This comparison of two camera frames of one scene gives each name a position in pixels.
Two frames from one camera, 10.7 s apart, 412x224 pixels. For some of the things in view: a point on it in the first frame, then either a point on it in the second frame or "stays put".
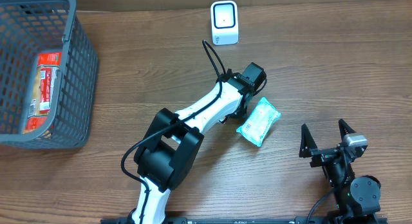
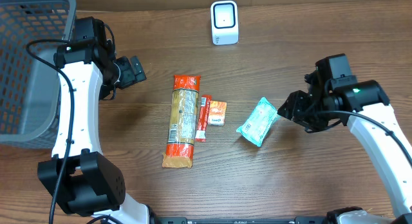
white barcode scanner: [224, 22] stays put
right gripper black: [323, 154] to [293, 105]
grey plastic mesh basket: [33, 23] stays put
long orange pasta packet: [42, 100] to [182, 125]
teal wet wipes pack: [258, 125] stays put
